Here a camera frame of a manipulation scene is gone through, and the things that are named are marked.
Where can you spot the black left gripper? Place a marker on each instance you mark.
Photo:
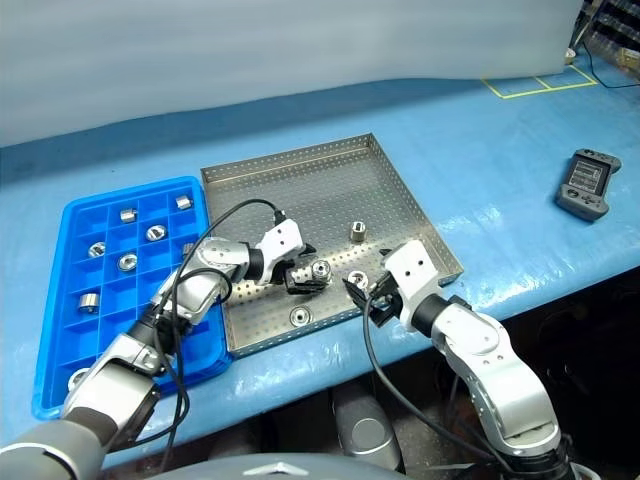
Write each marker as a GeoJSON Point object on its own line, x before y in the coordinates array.
{"type": "Point", "coordinates": [288, 279]}

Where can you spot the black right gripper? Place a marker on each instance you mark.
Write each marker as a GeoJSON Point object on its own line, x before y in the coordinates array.
{"type": "Point", "coordinates": [387, 290]}

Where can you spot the small silver metal roller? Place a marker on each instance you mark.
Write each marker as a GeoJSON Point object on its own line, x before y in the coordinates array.
{"type": "Point", "coordinates": [357, 278]}
{"type": "Point", "coordinates": [357, 231]}
{"type": "Point", "coordinates": [188, 248]}
{"type": "Point", "coordinates": [155, 233]}
{"type": "Point", "coordinates": [300, 315]}
{"type": "Point", "coordinates": [97, 249]}
{"type": "Point", "coordinates": [127, 261]}
{"type": "Point", "coordinates": [183, 201]}
{"type": "Point", "coordinates": [320, 270]}
{"type": "Point", "coordinates": [88, 302]}
{"type": "Point", "coordinates": [128, 215]}

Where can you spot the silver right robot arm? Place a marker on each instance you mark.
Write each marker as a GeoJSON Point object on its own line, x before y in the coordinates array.
{"type": "Point", "coordinates": [475, 345]}

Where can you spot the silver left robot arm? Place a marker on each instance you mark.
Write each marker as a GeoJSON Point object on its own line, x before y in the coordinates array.
{"type": "Point", "coordinates": [200, 295]}

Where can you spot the perforated steel tray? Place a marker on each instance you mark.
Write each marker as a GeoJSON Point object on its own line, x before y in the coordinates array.
{"type": "Point", "coordinates": [310, 200]}

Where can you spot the blue compartment plastic tray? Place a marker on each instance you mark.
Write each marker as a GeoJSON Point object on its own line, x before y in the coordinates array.
{"type": "Point", "coordinates": [80, 340]}

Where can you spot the grey rounded leg housing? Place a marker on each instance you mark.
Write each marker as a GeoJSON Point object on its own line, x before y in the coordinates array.
{"type": "Point", "coordinates": [367, 435]}

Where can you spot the blue foam table cover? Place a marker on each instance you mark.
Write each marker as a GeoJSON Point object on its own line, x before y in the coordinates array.
{"type": "Point", "coordinates": [500, 150]}

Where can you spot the grey robot torso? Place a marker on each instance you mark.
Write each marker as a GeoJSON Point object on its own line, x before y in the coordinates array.
{"type": "Point", "coordinates": [280, 469]}

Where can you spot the white foam backdrop sheet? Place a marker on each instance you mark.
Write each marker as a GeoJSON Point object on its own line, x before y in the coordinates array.
{"type": "Point", "coordinates": [250, 50]}

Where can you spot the grey handheld controller with screen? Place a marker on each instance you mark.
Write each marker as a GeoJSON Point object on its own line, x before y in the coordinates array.
{"type": "Point", "coordinates": [587, 185]}

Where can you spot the yellow tape floor marking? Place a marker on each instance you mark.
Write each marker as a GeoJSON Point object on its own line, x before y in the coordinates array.
{"type": "Point", "coordinates": [550, 88]}

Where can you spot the small white background object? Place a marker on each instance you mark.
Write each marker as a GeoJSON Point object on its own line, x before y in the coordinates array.
{"type": "Point", "coordinates": [569, 56]}

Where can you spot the background storage shelf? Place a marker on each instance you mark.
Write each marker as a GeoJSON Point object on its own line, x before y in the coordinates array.
{"type": "Point", "coordinates": [612, 30]}

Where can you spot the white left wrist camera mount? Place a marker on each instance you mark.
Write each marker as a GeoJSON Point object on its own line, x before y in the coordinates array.
{"type": "Point", "coordinates": [282, 240]}

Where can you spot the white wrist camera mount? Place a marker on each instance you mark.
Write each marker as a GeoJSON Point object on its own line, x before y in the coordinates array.
{"type": "Point", "coordinates": [282, 240]}
{"type": "Point", "coordinates": [410, 265]}

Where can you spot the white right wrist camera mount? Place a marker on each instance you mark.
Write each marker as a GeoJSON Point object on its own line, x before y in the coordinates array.
{"type": "Point", "coordinates": [410, 265]}

